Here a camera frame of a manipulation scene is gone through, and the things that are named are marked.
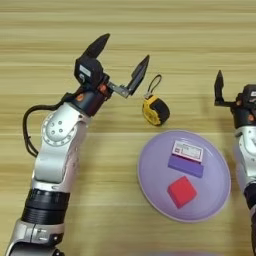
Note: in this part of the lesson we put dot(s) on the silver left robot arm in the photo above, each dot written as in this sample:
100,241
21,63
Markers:
56,150

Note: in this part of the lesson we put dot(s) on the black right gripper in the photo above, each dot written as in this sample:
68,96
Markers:
241,116

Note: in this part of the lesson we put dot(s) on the small white card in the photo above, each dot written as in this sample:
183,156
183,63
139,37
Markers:
187,150

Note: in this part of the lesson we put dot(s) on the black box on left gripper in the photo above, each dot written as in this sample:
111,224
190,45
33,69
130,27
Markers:
93,75

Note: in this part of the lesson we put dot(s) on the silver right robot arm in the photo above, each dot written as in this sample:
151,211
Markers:
246,156

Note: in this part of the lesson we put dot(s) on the lilac round plate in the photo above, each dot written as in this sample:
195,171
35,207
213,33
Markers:
156,186

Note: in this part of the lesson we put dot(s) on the red cube block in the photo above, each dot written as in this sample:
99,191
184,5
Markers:
181,192

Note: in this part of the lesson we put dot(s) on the purple rectangular block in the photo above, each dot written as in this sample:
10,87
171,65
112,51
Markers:
185,167

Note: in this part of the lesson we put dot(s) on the yellow black tape measure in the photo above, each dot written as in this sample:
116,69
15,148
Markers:
156,111

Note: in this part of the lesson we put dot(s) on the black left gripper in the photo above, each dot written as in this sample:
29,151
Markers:
90,100

